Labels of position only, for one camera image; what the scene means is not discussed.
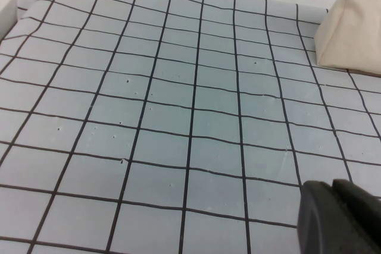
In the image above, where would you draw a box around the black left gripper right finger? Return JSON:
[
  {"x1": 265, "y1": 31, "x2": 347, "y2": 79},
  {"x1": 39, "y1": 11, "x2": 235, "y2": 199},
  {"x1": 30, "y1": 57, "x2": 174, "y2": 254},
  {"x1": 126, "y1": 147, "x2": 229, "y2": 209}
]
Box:
[{"x1": 331, "y1": 178, "x2": 381, "y2": 254}]

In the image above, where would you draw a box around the cream fabric pencil case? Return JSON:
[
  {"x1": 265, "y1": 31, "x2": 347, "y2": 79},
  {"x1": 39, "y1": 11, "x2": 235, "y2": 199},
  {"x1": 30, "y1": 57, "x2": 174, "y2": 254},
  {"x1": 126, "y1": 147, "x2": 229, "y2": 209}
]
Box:
[{"x1": 314, "y1": 0, "x2": 381, "y2": 76}]

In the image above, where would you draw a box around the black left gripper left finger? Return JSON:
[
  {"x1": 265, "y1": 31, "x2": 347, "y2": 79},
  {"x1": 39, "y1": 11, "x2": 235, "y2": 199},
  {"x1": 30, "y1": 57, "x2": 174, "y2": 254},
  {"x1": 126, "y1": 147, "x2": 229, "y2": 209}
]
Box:
[{"x1": 296, "y1": 179, "x2": 370, "y2": 254}]

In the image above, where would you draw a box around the blue grid-pattern table mat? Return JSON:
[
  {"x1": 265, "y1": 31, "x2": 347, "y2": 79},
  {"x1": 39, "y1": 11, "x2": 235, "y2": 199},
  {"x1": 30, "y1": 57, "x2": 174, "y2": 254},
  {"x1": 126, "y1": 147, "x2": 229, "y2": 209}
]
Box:
[{"x1": 0, "y1": 0, "x2": 381, "y2": 254}]

